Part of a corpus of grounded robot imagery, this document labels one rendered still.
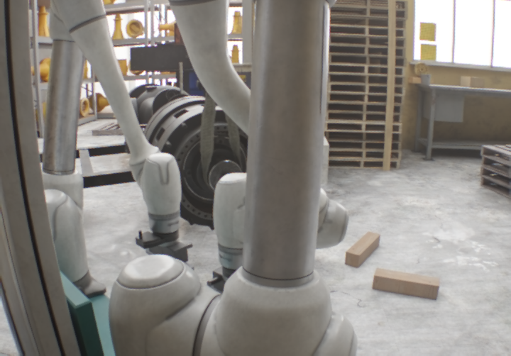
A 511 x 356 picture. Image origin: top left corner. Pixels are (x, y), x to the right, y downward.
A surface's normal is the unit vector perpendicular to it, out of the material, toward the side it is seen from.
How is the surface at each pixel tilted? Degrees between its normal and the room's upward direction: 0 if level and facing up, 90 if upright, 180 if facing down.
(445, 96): 90
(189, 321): 40
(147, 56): 90
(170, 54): 90
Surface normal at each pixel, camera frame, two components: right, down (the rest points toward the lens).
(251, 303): -0.42, -0.57
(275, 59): -0.44, 0.06
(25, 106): 0.75, 0.17
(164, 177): 0.40, 0.07
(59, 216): 0.72, -0.17
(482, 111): -0.08, 0.26
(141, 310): -0.12, -0.25
